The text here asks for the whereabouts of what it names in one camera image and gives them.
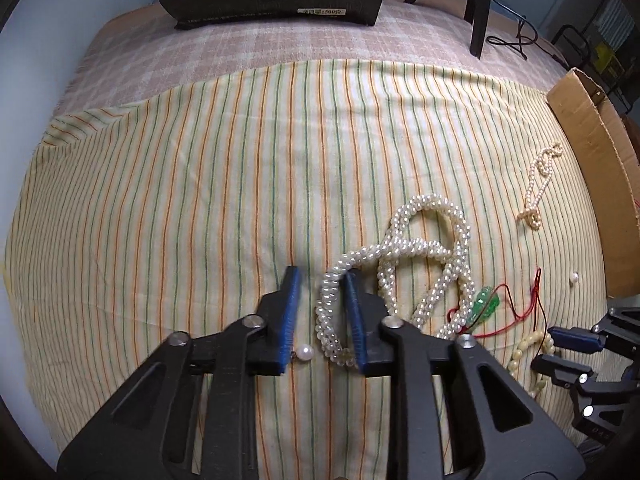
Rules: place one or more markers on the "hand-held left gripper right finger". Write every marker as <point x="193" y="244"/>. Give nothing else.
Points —
<point x="354" y="320"/>

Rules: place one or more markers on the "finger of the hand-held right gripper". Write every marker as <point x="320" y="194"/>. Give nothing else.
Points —
<point x="560" y="371"/>
<point x="575" y="340"/>

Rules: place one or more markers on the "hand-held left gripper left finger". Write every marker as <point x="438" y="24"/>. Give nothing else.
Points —
<point x="291" y="310"/>

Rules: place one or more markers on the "small cream pearl strand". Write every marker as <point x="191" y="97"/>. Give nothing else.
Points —
<point x="534" y="195"/>

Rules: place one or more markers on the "cardboard box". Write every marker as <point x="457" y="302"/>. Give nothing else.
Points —
<point x="587" y="140"/>

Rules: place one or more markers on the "striped yellow cloth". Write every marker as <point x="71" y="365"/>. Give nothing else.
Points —
<point x="175" y="210"/>

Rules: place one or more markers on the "pink checkered blanket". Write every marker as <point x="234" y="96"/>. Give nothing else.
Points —
<point x="300" y="45"/>

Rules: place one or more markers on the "yellow crate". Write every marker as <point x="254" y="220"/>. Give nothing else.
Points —
<point x="607" y="60"/>

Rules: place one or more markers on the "black metal rack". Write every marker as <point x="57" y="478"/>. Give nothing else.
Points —
<point x="575" y="35"/>

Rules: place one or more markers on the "black tripod stand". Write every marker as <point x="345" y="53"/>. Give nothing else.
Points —
<point x="481" y="15"/>

